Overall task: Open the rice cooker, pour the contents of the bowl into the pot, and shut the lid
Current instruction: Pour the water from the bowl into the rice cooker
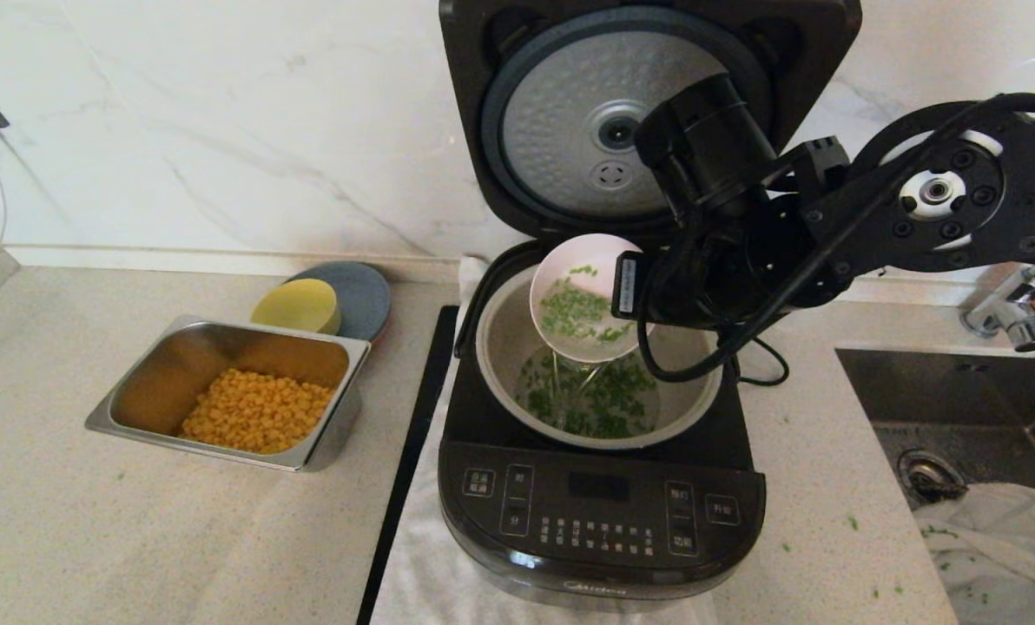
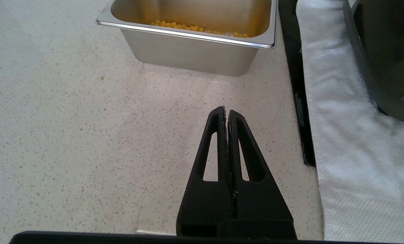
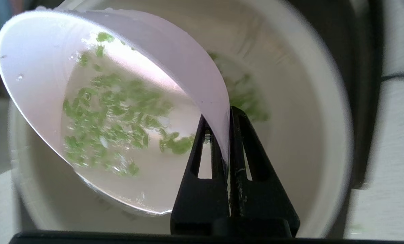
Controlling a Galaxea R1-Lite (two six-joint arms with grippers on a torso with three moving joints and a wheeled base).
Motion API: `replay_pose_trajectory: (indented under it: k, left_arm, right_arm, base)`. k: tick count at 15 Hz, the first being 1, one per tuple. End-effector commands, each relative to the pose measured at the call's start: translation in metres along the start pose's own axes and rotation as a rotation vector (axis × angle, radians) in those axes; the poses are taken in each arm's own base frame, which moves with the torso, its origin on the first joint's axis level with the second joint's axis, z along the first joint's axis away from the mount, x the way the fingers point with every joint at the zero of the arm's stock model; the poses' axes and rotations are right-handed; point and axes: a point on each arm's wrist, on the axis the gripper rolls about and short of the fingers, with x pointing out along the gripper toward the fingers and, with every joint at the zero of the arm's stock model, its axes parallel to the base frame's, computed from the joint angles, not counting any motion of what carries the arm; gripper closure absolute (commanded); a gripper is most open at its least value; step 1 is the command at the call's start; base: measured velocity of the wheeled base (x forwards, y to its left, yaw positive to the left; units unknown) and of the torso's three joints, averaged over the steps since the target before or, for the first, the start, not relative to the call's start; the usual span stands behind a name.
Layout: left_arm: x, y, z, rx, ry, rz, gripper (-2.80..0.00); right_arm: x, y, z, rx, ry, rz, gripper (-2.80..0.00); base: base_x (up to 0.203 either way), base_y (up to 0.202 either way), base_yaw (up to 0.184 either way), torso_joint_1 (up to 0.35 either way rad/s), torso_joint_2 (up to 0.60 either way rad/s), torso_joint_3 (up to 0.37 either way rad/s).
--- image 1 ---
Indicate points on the crumpled white dish cloth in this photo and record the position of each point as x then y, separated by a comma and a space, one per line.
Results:
1004, 555

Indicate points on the chrome kitchen faucet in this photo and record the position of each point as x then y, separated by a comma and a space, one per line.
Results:
1017, 325

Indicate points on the grey inner cooking pot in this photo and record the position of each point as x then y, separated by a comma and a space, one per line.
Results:
504, 347

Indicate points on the black rice cooker lid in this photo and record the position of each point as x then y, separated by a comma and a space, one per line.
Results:
483, 87

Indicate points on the stainless steel sink basin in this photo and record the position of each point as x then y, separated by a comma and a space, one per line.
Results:
943, 391

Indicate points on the grey-blue round plate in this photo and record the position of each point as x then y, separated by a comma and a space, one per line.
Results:
365, 299

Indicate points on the round metal sink drain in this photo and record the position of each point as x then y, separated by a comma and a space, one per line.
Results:
930, 476

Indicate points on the yellow corn kernels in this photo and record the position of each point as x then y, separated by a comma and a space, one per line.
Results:
257, 412

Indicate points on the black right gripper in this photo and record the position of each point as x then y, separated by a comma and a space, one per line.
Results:
656, 291

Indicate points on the chopped green onions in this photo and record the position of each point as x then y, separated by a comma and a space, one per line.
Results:
604, 408

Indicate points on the black rice cooker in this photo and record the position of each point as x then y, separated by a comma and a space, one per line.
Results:
604, 521

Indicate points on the white round bowl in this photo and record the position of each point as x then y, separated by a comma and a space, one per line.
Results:
591, 252

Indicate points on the long black flat strip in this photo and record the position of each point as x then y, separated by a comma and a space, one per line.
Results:
413, 434

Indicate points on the small yellow bowl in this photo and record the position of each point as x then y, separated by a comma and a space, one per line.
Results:
296, 305

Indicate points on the white towel under cooker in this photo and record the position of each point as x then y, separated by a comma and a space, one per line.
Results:
413, 573

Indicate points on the rectangular stainless steel tray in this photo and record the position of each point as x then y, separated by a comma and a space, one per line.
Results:
166, 373

